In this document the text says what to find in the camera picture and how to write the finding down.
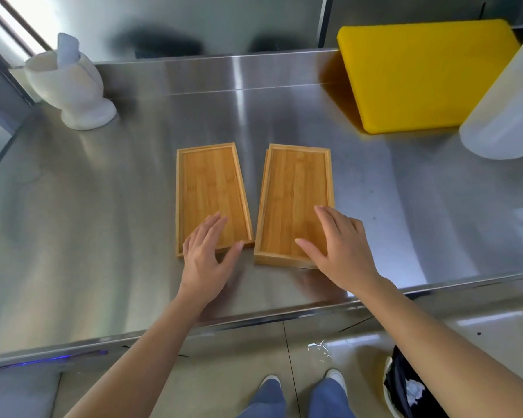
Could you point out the person's left hand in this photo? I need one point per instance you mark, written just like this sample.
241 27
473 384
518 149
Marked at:
202 269

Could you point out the person's right hand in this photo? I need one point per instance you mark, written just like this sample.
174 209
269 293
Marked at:
346 261

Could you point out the person's left middle finger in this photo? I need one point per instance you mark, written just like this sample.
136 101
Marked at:
208 230

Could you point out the person's left little finger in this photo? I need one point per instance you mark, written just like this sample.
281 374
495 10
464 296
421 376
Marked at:
186 245

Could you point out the person's right thumb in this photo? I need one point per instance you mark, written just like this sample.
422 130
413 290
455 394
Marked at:
311 252

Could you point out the person's left thumb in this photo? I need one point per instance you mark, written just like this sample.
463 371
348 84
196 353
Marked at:
234 255

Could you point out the person's right forearm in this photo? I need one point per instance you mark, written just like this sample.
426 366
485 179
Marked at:
436 343

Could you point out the person's left forearm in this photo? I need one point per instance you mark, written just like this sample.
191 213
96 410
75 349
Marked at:
144 361

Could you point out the narrow bamboo tray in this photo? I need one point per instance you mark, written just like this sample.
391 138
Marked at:
211 187

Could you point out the wide bamboo tray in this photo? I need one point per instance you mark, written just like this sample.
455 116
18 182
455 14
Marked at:
294 187

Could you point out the person's right white shoe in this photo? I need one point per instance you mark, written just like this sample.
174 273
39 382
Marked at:
338 376

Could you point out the person's white shoe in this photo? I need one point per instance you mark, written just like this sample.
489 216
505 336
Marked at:
338 376
270 380

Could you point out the person's left white shoe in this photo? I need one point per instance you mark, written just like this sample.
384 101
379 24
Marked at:
270 380

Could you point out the person's left leg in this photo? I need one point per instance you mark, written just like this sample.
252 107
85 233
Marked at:
266 402

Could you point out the person's leg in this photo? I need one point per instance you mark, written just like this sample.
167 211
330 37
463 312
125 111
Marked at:
331 402
266 402

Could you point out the person's right leg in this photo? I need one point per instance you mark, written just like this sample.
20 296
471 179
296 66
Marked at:
331 402

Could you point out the trash bin with black bag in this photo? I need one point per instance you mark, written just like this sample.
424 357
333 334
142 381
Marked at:
401 387

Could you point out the crumpled white paper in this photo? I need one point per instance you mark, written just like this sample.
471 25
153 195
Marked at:
414 392

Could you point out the white mortar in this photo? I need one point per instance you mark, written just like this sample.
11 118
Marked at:
76 93

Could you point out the yellow cutting board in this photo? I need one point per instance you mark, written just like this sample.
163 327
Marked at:
422 73

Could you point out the white pestle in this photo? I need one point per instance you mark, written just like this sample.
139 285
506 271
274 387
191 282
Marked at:
67 50

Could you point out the translucent plastic container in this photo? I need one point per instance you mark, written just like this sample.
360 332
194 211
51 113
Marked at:
505 113

